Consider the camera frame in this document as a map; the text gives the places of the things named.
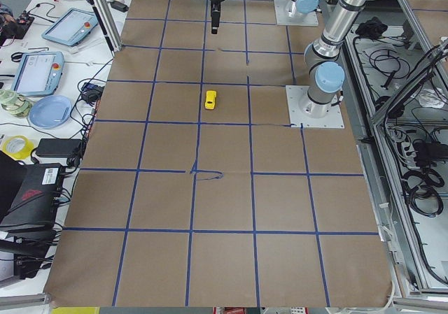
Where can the yellow beetle toy car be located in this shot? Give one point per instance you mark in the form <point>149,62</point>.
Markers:
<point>210,100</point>

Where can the far blue teach pendant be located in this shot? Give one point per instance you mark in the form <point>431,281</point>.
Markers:
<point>71,28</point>

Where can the blue teach pendant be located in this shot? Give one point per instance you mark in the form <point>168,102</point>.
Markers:
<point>38,74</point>
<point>71,28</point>

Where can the brown paper table mat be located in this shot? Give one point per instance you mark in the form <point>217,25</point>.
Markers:
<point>176,205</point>

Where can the near blue teach pendant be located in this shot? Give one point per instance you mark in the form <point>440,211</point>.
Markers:
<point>38,74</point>

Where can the light blue plate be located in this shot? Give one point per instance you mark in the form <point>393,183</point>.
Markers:
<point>50,112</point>

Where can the black power adapter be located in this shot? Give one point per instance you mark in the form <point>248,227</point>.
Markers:
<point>57,147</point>

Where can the green tape rolls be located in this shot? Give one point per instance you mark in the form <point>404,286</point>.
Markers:
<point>15,104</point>

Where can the yellow tape roll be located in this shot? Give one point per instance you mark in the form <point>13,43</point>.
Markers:
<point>17,147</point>

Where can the black computer box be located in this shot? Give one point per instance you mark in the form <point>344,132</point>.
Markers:
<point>28,193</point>

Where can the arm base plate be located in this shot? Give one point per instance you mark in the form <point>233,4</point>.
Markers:
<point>288,13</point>
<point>304,113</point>

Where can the aluminium frame post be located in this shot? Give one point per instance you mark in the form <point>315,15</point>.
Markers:
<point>107,24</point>

